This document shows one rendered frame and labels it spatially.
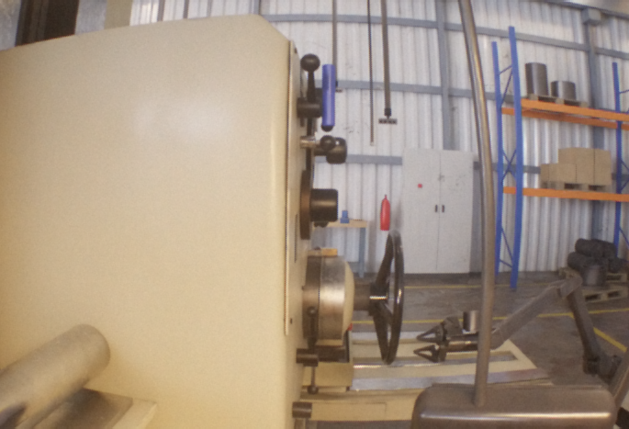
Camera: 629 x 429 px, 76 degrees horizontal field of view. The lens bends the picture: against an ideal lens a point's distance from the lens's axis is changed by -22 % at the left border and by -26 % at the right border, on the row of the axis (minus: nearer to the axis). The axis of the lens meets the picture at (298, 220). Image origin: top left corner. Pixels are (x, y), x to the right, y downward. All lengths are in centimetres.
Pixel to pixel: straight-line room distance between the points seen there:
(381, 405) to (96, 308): 144
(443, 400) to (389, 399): 139
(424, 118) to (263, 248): 817
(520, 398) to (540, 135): 892
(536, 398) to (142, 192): 72
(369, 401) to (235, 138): 150
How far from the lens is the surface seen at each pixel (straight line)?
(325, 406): 211
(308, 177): 105
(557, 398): 78
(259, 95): 82
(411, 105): 890
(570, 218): 988
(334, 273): 128
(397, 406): 214
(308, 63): 85
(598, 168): 871
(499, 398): 76
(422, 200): 823
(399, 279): 120
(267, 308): 83
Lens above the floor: 161
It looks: 5 degrees down
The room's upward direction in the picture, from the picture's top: 1 degrees clockwise
